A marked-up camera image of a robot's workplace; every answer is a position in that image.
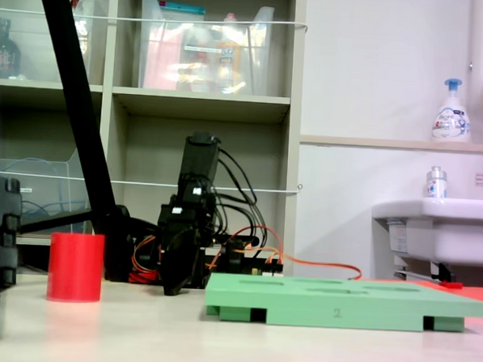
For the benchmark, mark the beige shelf unit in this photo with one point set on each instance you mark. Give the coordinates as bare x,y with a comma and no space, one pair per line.
201,106

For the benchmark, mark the pink capped bottle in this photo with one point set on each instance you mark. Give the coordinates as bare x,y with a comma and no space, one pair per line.
228,54

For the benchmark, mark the red cylinder block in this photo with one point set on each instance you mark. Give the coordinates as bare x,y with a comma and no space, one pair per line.
75,267

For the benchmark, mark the dark glass bottle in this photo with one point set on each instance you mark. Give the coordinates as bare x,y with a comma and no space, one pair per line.
7,55

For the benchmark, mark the small silver capped bottle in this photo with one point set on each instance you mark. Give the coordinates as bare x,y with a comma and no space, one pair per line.
435,185

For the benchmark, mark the black tripod brace bar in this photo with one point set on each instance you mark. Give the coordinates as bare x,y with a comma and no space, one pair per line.
57,221

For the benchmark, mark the green shape sorting board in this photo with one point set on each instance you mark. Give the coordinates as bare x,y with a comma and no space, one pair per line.
300,301

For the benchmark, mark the white sink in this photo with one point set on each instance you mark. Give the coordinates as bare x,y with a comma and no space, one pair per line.
445,232

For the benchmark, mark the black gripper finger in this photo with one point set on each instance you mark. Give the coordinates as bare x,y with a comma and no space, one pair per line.
178,267
201,268

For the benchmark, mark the clear plastic storage box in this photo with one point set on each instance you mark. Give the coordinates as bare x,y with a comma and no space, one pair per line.
199,57
42,191
33,48

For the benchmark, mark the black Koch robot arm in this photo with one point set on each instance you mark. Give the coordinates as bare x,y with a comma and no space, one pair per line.
198,162

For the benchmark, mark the white foam soap bottle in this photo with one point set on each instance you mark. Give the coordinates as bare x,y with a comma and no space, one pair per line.
451,119

